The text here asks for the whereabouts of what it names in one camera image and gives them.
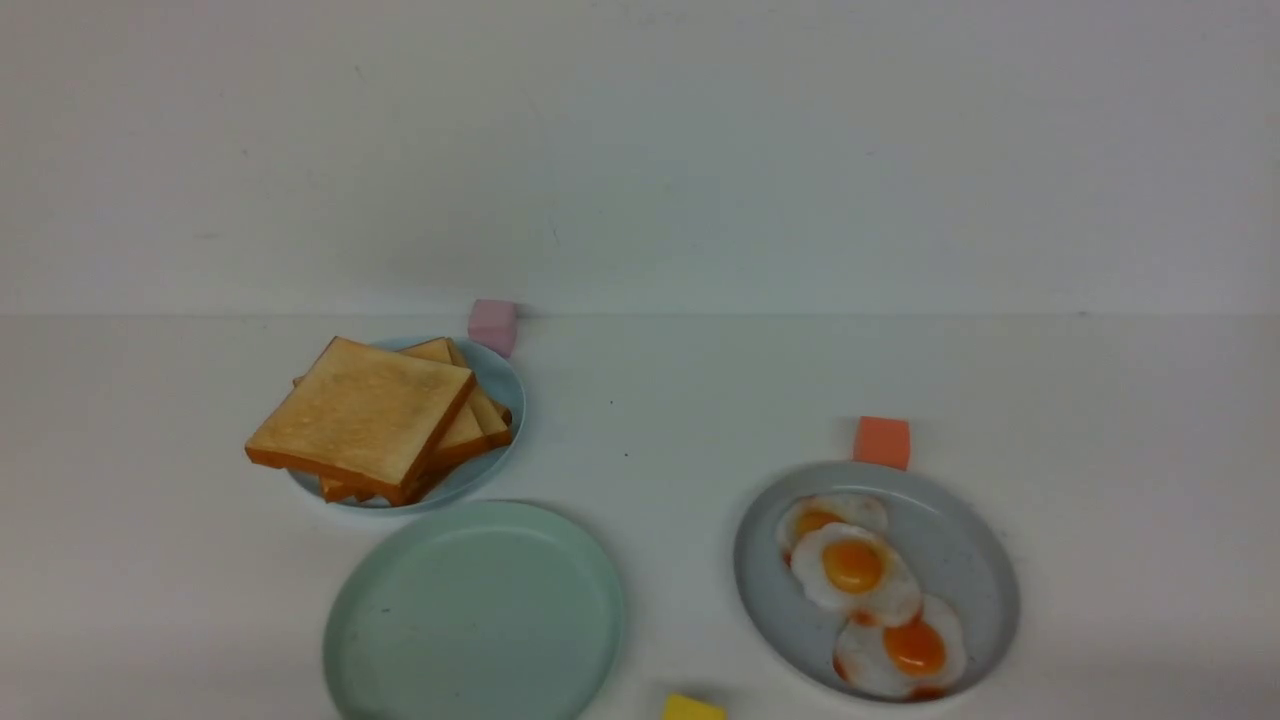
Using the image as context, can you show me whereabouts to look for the toast slice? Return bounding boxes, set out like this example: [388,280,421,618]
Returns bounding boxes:
[244,336,477,506]
[317,477,378,503]
[399,337,515,473]
[407,386,513,503]

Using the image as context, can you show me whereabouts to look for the fried egg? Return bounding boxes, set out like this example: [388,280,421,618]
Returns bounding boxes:
[832,594,969,702]
[788,523,923,628]
[774,492,890,566]

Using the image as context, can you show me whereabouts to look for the light blue bread plate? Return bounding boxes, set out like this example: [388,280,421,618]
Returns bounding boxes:
[288,337,526,518]

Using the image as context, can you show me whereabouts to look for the pink cube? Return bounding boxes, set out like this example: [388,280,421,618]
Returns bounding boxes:
[467,299,518,357]

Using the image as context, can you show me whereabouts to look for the orange cube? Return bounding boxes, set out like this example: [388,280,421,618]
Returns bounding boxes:
[852,416,913,471]

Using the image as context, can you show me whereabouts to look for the mint green plate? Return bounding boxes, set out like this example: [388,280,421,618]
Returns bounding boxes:
[323,501,626,719]

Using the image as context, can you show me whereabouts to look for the grey egg plate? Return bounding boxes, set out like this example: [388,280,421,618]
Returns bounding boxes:
[731,461,1021,708]

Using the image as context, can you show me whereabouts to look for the yellow cube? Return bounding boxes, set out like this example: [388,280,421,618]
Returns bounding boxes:
[660,693,728,720]

